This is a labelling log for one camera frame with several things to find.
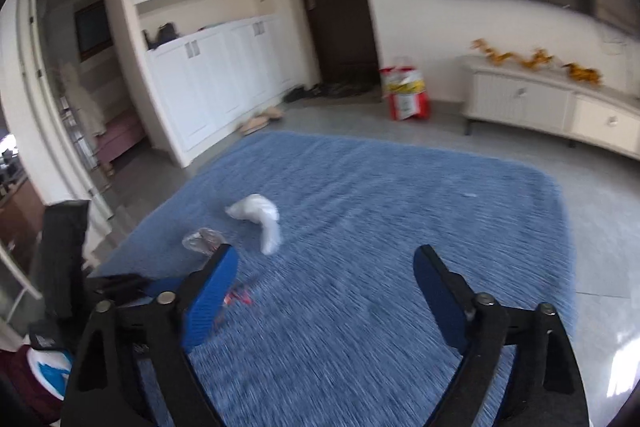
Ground clear red candy wrapper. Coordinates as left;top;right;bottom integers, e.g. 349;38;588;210
182;228;253;310

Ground crumpled white tissue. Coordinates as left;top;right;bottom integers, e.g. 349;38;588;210
226;194;282;256

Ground blue terry cloth towel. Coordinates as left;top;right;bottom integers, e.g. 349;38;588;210
99;132;577;426

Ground pink slippers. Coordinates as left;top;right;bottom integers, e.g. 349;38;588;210
239;106;284;136

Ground black handbag on shelf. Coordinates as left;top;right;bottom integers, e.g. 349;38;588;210
142;23;180;50

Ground dark shoes by door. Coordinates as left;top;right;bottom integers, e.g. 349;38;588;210
282;83;373;104

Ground white TV cabinet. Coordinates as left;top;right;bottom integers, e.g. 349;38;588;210
460;55;640;159

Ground golden tiger ornament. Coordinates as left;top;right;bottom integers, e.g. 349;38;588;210
562;63;602;86

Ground white shoe cabinet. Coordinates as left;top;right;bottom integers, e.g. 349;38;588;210
131;0;314;167

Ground golden dragon ornament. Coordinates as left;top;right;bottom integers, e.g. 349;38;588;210
471;38;555;70

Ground red white shopping bag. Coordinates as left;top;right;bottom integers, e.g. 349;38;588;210
380;56;431;121

